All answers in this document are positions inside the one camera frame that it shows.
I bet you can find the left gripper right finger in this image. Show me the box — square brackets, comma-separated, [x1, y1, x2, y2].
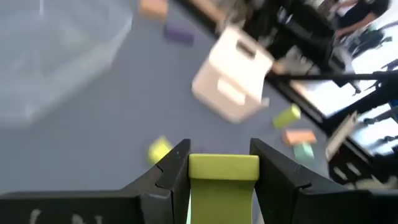
[249, 138, 398, 224]

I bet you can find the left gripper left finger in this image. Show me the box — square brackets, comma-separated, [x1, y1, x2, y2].
[0, 138, 192, 224]

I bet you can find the yellow-green rectangular block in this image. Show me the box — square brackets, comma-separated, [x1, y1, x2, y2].
[186, 153, 261, 224]

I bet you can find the purple block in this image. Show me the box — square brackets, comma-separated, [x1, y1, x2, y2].
[163, 21, 195, 46]

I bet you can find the tan wooden block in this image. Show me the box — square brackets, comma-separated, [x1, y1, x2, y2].
[138, 0, 170, 19]

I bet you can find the teal cube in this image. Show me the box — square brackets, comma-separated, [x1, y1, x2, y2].
[292, 142, 315, 164]

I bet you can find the long orange block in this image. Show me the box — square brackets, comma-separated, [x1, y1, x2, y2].
[282, 129, 317, 147]

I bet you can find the small yellow cube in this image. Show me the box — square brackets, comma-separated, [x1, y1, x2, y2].
[147, 136, 174, 166]

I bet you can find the yellow-green cylinder block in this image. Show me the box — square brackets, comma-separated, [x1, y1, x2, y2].
[272, 103, 302, 130]

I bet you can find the clear plastic bin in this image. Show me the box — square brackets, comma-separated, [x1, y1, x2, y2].
[0, 0, 134, 130]

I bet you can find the white plastic bin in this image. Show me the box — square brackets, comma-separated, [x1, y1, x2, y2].
[191, 24, 274, 124]

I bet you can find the person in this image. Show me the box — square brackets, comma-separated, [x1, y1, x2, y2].
[329, 0, 391, 41]

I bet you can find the wooden side board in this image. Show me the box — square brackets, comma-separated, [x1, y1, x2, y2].
[186, 0, 228, 22]

